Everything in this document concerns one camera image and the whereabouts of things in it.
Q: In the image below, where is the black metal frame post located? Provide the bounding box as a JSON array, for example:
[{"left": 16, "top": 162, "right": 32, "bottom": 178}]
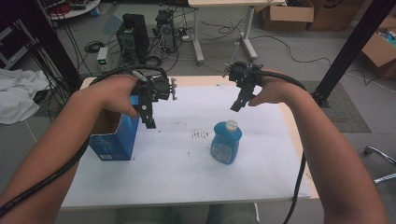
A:
[
  {"left": 0, "top": 0, "right": 84, "bottom": 93},
  {"left": 311, "top": 0, "right": 396, "bottom": 108}
]

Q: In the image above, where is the crumpled white cloth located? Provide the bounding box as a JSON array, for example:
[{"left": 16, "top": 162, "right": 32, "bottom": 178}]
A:
[{"left": 0, "top": 67, "right": 51, "bottom": 126}]

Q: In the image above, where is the white-legged desk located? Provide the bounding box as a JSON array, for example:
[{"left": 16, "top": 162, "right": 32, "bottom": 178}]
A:
[{"left": 187, "top": 0, "right": 288, "bottom": 66}]

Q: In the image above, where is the white paper sheet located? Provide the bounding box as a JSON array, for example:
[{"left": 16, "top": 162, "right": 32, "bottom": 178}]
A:
[{"left": 61, "top": 85, "right": 313, "bottom": 209}]

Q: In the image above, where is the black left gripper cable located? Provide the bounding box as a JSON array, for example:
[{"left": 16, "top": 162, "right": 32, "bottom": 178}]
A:
[{"left": 0, "top": 64, "right": 169, "bottom": 217}]

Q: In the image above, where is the small white power supply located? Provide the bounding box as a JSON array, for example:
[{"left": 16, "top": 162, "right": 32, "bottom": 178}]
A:
[{"left": 95, "top": 46, "right": 110, "bottom": 75}]

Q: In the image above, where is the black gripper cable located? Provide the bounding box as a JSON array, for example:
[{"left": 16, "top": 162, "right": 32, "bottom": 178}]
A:
[
  {"left": 257, "top": 69, "right": 308, "bottom": 224},
  {"left": 0, "top": 64, "right": 169, "bottom": 217}
]

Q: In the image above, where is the blue bottle with white cap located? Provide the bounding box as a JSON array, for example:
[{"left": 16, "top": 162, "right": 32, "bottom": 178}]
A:
[{"left": 209, "top": 119, "right": 244, "bottom": 165}]

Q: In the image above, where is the cardboard box with blue contents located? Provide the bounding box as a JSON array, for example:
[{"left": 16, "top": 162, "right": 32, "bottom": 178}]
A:
[{"left": 359, "top": 14, "right": 396, "bottom": 80}]

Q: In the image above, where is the person's right hand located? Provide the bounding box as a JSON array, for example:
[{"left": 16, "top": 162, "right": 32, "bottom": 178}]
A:
[{"left": 247, "top": 69, "right": 308, "bottom": 108}]

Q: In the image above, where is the large closed cardboard box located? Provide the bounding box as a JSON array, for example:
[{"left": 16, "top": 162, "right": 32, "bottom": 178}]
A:
[{"left": 305, "top": 0, "right": 372, "bottom": 33}]

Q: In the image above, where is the black floor cable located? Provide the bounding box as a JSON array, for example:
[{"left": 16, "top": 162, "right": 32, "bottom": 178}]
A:
[{"left": 248, "top": 33, "right": 396, "bottom": 94}]

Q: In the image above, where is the black computer tower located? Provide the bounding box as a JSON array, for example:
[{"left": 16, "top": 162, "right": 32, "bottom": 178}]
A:
[{"left": 116, "top": 13, "right": 150, "bottom": 64}]

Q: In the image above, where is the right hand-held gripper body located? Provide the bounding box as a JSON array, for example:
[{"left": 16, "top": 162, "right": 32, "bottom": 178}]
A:
[{"left": 221, "top": 61, "right": 266, "bottom": 95}]

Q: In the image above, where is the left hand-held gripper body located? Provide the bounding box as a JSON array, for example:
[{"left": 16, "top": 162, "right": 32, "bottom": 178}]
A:
[{"left": 132, "top": 76, "right": 178, "bottom": 118}]

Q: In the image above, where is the chrome chair base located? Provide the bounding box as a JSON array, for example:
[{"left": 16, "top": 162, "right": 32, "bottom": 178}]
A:
[{"left": 362, "top": 145, "right": 396, "bottom": 186}]

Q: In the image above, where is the dark grey floor mat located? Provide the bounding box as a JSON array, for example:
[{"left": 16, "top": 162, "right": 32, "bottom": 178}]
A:
[{"left": 298, "top": 79, "right": 373, "bottom": 134}]

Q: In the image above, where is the round white table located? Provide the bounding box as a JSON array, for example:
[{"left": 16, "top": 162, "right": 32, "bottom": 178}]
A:
[{"left": 39, "top": 0, "right": 102, "bottom": 21}]

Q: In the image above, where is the person's left hand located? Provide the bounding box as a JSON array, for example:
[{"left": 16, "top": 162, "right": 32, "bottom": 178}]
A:
[{"left": 81, "top": 74, "right": 141, "bottom": 119}]

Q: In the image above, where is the small open cardboard box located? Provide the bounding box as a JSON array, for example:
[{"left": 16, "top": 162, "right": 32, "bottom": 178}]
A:
[{"left": 254, "top": 0, "right": 316, "bottom": 33}]

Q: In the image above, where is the open blue carton box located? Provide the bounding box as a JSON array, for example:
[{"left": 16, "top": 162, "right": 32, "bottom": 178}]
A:
[{"left": 88, "top": 94, "right": 141, "bottom": 162}]

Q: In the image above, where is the open-frame computer case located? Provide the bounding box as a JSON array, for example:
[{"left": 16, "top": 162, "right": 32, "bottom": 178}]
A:
[{"left": 154, "top": 8, "right": 179, "bottom": 54}]

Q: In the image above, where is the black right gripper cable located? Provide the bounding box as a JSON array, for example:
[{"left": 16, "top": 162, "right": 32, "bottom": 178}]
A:
[{"left": 257, "top": 69, "right": 308, "bottom": 224}]

